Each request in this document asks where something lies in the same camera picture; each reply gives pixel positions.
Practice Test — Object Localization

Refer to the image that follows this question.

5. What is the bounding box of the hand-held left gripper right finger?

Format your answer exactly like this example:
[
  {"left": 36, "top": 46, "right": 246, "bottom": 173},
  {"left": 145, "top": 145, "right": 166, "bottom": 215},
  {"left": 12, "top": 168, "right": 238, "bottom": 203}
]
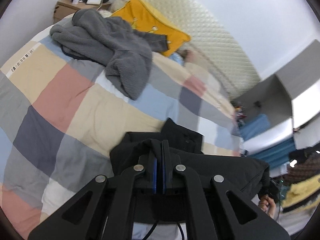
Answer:
[{"left": 162, "top": 140, "right": 292, "bottom": 240}]

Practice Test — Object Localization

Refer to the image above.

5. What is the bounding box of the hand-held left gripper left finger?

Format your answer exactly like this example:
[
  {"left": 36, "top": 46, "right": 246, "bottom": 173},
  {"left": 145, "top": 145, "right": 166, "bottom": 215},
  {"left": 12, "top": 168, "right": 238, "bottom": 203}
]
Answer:
[{"left": 27, "top": 140, "right": 163, "bottom": 240}]

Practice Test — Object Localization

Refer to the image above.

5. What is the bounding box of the black puffer jacket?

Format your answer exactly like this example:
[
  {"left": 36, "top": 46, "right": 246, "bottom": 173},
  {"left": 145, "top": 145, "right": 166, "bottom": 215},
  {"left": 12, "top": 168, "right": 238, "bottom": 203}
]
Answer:
[{"left": 109, "top": 117, "right": 271, "bottom": 224}]

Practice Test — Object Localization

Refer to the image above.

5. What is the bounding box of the person's right hand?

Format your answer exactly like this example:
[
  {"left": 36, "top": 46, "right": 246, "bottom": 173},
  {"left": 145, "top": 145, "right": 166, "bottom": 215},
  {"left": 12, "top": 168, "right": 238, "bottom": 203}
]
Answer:
[{"left": 258, "top": 195, "right": 277, "bottom": 218}]

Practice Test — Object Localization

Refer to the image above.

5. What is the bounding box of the cluster of small bottles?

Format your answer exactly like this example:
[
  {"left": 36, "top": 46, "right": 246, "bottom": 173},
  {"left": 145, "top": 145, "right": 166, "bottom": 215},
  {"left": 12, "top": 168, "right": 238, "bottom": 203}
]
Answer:
[{"left": 231, "top": 101, "right": 247, "bottom": 125}]

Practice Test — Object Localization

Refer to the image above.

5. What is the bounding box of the blue towel on chair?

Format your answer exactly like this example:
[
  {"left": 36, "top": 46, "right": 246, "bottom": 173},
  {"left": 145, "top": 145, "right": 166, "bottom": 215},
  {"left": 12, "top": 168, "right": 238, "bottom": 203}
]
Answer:
[{"left": 241, "top": 114, "right": 272, "bottom": 142}]

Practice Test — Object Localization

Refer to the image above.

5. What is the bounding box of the blue curtain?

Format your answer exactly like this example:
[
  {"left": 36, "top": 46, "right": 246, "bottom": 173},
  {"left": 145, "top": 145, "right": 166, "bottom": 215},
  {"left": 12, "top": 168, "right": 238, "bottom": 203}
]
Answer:
[{"left": 250, "top": 137, "right": 297, "bottom": 168}]

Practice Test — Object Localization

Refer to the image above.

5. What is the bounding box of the checkered bed cover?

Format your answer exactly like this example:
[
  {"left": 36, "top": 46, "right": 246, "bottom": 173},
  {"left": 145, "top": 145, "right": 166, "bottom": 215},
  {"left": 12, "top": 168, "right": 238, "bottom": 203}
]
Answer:
[{"left": 0, "top": 10, "right": 244, "bottom": 240}]

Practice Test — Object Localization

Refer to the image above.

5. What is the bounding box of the light blue pillow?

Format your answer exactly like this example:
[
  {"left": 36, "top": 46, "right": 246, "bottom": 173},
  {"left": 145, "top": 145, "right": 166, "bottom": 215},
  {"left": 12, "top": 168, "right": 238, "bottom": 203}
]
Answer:
[{"left": 170, "top": 52, "right": 185, "bottom": 67}]

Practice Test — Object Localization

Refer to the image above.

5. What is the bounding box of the pink pillow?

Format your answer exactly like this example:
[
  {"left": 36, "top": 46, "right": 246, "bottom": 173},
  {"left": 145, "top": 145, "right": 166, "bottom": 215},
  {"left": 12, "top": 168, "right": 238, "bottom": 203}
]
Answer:
[{"left": 180, "top": 49, "right": 200, "bottom": 65}]

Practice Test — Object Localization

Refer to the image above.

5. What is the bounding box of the yellow fuzzy cloth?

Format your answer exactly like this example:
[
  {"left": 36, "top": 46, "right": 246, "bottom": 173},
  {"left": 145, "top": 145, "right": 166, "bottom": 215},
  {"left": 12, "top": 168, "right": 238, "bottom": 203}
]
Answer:
[{"left": 281, "top": 175, "right": 320, "bottom": 209}]

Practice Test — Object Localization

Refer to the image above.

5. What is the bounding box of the cream quilted headboard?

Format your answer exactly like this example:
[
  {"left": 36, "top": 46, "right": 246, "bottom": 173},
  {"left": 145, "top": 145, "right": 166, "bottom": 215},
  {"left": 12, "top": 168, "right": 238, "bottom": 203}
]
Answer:
[{"left": 111, "top": 0, "right": 262, "bottom": 100}]

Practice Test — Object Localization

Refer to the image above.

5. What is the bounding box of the grey fleece garment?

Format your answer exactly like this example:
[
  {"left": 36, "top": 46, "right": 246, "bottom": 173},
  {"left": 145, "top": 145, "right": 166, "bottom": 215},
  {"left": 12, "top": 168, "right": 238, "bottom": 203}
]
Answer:
[{"left": 49, "top": 9, "right": 167, "bottom": 101}]

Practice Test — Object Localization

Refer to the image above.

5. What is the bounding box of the grey wardrobe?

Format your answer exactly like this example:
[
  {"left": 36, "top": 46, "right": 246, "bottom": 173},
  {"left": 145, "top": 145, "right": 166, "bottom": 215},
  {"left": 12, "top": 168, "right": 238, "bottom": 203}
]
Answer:
[{"left": 234, "top": 39, "right": 320, "bottom": 155}]

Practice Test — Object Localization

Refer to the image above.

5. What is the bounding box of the yellow pillow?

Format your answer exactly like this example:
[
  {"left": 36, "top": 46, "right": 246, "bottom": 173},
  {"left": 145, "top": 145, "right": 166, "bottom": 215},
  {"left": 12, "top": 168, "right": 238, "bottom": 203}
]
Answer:
[{"left": 110, "top": 0, "right": 192, "bottom": 58}]

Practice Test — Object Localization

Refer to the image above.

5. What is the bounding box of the wooden nightstand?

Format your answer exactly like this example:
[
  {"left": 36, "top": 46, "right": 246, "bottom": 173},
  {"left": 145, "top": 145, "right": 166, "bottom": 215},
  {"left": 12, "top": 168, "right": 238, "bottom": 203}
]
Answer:
[{"left": 53, "top": 0, "right": 112, "bottom": 24}]

